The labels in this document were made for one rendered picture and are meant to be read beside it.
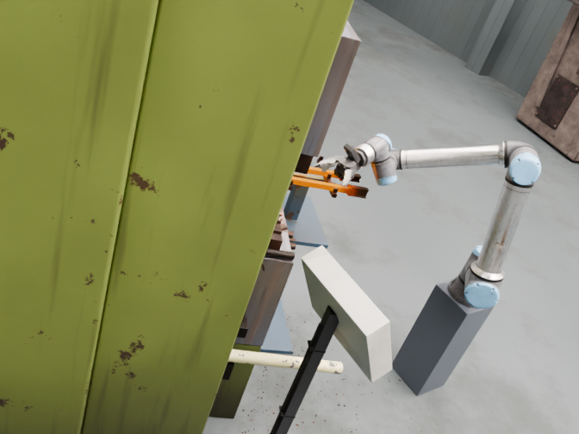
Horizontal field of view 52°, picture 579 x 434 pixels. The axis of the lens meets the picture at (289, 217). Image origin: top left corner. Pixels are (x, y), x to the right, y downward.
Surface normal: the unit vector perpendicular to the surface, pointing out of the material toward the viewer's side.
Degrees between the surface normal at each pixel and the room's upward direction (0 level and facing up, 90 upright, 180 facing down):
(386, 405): 0
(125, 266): 90
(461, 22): 90
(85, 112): 90
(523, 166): 83
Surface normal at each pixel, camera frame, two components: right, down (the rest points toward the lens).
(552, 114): -0.89, -0.04
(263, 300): 0.12, 0.57
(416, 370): -0.80, 0.09
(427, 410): 0.29, -0.81
